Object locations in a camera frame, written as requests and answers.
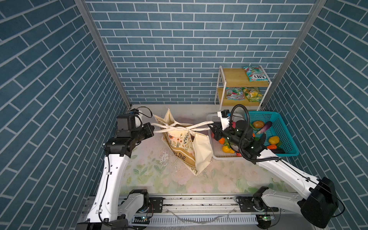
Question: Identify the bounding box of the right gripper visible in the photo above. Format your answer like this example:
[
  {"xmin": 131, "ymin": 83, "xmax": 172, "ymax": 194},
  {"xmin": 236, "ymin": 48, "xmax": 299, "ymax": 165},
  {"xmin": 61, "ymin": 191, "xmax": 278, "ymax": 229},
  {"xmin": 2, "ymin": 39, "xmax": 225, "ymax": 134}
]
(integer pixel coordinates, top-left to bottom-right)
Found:
[{"xmin": 210, "ymin": 119, "xmax": 245, "ymax": 149}]

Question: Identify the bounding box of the cream canvas grocery bag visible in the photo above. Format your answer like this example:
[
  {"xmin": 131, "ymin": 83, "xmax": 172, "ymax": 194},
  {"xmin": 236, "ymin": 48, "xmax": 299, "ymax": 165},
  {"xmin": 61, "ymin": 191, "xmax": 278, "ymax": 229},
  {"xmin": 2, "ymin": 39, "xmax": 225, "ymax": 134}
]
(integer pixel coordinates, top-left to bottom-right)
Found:
[{"xmin": 153, "ymin": 110, "xmax": 213, "ymax": 176}]

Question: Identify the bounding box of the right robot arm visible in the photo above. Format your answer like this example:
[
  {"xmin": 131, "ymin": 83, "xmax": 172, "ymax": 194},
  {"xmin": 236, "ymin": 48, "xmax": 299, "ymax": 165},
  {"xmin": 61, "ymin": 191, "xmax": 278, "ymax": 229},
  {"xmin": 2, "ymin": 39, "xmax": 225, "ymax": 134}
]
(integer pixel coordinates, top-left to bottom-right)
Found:
[{"xmin": 209, "ymin": 120, "xmax": 339, "ymax": 229}]

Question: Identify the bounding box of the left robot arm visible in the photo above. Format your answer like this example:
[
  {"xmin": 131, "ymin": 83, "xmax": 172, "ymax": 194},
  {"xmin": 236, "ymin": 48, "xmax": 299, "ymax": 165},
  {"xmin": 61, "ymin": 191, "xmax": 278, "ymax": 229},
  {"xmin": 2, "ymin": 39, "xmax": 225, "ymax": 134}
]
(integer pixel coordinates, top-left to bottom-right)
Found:
[{"xmin": 76, "ymin": 123, "xmax": 154, "ymax": 230}]

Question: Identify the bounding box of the pink green candy bag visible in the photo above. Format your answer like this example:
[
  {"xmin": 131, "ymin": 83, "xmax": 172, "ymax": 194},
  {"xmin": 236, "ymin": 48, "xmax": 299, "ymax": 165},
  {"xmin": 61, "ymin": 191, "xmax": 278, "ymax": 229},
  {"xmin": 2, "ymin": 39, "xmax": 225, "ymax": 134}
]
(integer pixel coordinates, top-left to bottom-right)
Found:
[{"xmin": 226, "ymin": 87, "xmax": 244, "ymax": 101}]

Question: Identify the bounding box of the yellow green candy bag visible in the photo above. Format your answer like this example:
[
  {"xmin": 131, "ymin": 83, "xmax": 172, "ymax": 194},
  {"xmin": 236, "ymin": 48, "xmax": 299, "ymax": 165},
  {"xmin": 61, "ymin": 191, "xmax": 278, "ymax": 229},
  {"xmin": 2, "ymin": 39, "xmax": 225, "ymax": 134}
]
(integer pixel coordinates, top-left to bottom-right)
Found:
[{"xmin": 243, "ymin": 87, "xmax": 263, "ymax": 103}]

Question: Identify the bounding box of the green snack bag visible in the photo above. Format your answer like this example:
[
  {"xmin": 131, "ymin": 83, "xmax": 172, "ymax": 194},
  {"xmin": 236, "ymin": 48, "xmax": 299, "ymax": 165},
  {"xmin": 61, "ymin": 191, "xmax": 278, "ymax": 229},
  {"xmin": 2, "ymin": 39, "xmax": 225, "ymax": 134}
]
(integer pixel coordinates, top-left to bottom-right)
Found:
[{"xmin": 243, "ymin": 66, "xmax": 267, "ymax": 81}]

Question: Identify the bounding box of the yellow pear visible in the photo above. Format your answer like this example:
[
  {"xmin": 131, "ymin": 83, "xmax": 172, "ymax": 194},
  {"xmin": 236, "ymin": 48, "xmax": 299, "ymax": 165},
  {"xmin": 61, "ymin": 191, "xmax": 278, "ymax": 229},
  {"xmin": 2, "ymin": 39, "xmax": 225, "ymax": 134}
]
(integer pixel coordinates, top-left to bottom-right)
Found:
[{"xmin": 222, "ymin": 145, "xmax": 235, "ymax": 154}]

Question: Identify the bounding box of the white plastic basket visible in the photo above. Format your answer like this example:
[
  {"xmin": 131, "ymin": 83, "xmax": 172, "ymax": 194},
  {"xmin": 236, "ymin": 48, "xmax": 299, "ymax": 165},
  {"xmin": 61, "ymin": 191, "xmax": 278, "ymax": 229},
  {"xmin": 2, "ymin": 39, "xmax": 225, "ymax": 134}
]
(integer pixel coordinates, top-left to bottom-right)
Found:
[{"xmin": 206, "ymin": 113, "xmax": 242, "ymax": 161}]

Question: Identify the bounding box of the brown potato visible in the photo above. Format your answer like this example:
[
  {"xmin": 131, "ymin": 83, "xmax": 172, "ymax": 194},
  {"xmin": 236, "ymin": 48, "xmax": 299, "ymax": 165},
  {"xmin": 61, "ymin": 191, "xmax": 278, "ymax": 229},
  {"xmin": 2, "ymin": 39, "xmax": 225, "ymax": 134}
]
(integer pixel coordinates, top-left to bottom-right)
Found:
[{"xmin": 253, "ymin": 120, "xmax": 265, "ymax": 129}]

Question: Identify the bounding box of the purple eggplant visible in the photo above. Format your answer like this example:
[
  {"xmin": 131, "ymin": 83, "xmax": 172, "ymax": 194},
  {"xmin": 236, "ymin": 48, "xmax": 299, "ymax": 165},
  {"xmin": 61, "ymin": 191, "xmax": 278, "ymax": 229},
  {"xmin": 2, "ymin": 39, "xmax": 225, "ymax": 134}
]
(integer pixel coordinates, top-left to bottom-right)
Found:
[{"xmin": 256, "ymin": 121, "xmax": 273, "ymax": 135}]

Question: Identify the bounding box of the orange carrot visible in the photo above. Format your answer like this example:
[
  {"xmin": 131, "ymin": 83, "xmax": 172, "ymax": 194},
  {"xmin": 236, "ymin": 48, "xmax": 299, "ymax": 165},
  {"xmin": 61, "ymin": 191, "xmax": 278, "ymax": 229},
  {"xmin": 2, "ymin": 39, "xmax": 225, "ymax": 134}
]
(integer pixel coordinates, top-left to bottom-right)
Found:
[{"xmin": 267, "ymin": 145, "xmax": 278, "ymax": 150}]

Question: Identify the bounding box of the yellow bell pepper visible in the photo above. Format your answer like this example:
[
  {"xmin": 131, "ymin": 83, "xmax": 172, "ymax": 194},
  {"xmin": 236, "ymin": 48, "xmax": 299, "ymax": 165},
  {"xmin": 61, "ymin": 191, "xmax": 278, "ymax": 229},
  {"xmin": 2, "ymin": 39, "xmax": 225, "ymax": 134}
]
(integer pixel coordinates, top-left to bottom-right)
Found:
[{"xmin": 268, "ymin": 136, "xmax": 280, "ymax": 145}]

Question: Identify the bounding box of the white wooden shelf rack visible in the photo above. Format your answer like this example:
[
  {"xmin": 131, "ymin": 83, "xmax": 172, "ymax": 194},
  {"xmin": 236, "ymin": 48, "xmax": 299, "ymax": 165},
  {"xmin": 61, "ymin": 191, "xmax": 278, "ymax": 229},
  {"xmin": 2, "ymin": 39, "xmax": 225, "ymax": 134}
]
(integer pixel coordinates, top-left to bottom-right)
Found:
[{"xmin": 214, "ymin": 66, "xmax": 273, "ymax": 111}]

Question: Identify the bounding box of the teal plastic basket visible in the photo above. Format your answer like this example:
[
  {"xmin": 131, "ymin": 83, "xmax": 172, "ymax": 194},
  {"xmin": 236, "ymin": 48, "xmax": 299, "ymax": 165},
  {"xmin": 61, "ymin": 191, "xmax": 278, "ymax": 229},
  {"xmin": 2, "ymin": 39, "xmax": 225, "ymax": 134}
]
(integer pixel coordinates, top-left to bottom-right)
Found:
[{"xmin": 249, "ymin": 111, "xmax": 300, "ymax": 157}]

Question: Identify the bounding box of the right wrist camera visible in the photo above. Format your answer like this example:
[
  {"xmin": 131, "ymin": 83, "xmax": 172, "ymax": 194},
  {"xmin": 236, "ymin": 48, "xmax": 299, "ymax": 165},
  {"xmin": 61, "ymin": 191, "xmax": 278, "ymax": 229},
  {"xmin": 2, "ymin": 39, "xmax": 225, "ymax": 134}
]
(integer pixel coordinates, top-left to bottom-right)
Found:
[{"xmin": 217, "ymin": 109, "xmax": 231, "ymax": 130}]

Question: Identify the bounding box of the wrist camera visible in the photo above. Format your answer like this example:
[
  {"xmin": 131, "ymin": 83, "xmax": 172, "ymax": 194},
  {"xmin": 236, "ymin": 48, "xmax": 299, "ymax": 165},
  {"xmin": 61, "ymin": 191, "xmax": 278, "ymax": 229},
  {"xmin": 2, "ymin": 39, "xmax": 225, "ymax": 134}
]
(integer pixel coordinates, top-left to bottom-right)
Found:
[
  {"xmin": 217, "ymin": 109, "xmax": 231, "ymax": 130},
  {"xmin": 116, "ymin": 112, "xmax": 143, "ymax": 138}
]

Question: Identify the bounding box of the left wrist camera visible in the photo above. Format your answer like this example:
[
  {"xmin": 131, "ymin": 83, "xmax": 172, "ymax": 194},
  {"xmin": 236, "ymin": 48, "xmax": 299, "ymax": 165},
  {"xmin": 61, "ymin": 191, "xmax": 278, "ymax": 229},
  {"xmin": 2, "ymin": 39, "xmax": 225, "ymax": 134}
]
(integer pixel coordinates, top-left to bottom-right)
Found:
[{"xmin": 116, "ymin": 112, "xmax": 143, "ymax": 138}]

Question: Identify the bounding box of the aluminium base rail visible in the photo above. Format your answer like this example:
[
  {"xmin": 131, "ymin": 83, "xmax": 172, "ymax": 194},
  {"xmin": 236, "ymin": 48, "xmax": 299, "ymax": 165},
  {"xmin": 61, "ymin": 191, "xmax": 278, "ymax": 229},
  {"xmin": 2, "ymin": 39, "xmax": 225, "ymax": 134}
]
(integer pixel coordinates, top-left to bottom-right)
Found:
[{"xmin": 75, "ymin": 194, "xmax": 328, "ymax": 230}]

